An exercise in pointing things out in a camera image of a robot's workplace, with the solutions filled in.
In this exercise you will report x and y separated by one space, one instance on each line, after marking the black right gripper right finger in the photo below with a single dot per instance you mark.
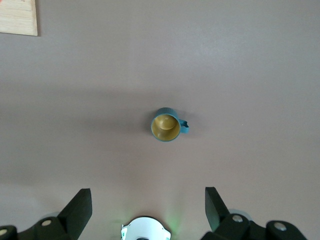
225 225

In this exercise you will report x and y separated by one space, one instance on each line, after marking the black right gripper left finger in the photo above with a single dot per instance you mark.
75 215

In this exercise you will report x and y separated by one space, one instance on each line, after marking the bamboo cutting board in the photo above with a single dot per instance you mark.
17 17

